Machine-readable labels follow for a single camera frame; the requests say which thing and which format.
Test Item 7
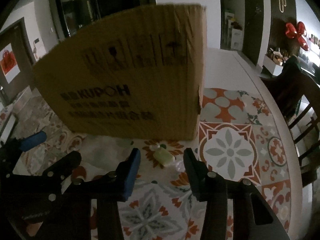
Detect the red picture on door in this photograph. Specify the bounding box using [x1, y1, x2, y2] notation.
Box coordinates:
[1, 43, 20, 83]

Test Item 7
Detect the brown cardboard box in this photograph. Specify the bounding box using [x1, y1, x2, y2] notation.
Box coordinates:
[32, 4, 207, 140]

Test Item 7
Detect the dark wooden dining chair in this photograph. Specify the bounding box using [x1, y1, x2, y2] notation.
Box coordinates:
[260, 56, 320, 188]

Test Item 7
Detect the gold wall ornament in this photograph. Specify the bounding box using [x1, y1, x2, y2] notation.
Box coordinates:
[278, 0, 287, 13]

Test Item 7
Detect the patterned floral tablecloth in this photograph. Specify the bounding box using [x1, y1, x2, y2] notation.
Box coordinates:
[0, 87, 292, 240]

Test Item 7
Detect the red balloon dog sculpture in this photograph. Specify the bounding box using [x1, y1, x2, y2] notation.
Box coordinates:
[285, 21, 309, 51]

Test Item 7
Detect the pale green snack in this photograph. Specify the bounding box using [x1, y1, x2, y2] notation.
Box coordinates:
[149, 144, 185, 172]

